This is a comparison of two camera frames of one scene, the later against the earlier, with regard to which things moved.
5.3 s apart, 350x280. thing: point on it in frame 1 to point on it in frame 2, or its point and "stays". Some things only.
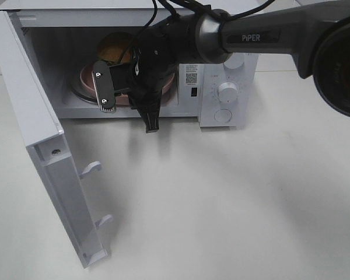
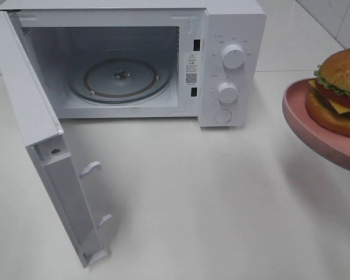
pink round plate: (87, 84) to (338, 149)
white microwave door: (43, 135) stays
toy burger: (115, 48) to (333, 101)
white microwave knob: (227, 92) stays
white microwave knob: (235, 61) stays
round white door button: (223, 115) stays
